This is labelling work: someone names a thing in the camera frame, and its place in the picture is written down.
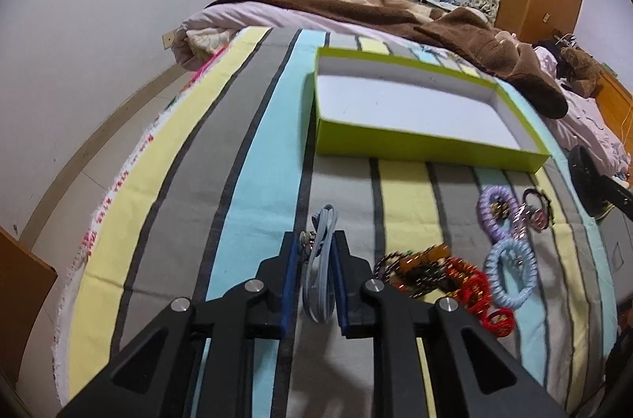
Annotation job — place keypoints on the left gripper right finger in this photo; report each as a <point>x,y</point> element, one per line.
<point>430,359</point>

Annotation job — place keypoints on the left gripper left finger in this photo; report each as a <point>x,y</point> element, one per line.
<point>197,359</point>

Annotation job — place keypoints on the wooden bed headboard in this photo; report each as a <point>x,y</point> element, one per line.
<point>615,103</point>

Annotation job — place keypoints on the brown teddy bear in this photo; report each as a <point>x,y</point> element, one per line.
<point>579,71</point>

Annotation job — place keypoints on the brown fleece blanket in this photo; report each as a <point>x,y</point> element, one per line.
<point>461,31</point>

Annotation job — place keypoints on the striped bed sheet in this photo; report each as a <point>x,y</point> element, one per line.
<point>230,166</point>

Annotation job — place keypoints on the green shallow box tray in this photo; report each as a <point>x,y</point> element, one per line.
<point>387,107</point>

